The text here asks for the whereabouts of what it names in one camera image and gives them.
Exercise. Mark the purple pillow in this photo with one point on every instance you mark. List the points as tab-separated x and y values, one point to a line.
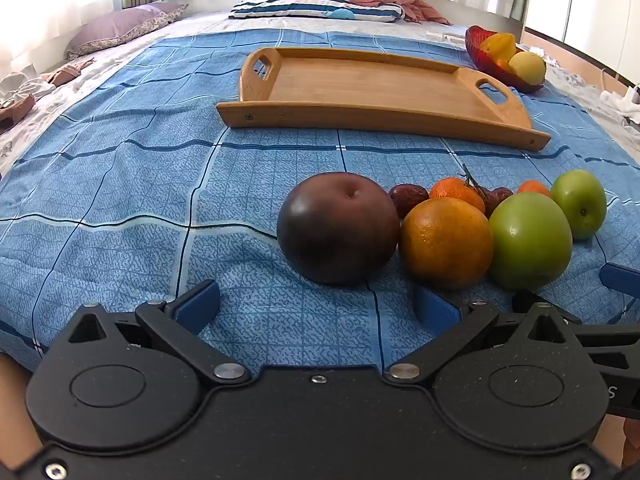
120	27

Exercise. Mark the small round mandarin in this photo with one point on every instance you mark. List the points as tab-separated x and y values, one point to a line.
534	188

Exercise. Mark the red glass bowl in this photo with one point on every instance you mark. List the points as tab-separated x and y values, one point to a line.
479	55

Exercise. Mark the small mandarin with stem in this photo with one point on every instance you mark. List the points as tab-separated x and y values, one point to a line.
452	190

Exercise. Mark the small green apple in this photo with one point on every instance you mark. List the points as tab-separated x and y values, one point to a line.
580	200

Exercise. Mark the blue striped pillow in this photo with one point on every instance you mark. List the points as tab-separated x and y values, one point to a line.
300	2

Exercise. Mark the red date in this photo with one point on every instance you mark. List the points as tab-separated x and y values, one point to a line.
499	196
405	199

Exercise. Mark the large green apple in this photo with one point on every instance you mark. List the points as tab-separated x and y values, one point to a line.
530	240

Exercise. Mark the crumpled white cloth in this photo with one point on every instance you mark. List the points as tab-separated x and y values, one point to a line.
622	105

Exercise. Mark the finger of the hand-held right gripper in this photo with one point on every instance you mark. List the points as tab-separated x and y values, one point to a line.
622	281
612	336

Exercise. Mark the yellow pear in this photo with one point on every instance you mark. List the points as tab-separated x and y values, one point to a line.
527	67

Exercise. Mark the white wardrobe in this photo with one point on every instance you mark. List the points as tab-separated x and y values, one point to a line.
590	5

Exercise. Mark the dark purple round fruit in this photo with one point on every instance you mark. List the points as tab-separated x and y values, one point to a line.
335	230

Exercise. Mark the large orange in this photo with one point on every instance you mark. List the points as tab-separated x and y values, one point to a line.
445	245

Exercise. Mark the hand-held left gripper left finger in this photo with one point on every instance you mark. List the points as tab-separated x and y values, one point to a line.
197	307

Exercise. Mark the wooden bed frame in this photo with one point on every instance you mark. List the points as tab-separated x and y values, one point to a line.
580	62

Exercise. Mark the small white box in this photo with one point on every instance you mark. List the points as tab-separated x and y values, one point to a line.
445	36

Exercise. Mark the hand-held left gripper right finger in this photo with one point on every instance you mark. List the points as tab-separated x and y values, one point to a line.
435	310

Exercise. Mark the wooden tray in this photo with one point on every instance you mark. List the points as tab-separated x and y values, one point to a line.
375	85

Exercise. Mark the white garment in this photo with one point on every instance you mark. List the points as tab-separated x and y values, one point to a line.
25	87

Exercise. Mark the pink garment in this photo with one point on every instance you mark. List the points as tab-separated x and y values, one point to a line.
65	72
15	110

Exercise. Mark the small white cloth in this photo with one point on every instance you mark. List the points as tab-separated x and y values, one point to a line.
542	55

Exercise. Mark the blue checked blanket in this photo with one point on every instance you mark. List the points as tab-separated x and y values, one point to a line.
125	185

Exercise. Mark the yellow starfruit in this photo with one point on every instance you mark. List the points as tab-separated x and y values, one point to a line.
500	45

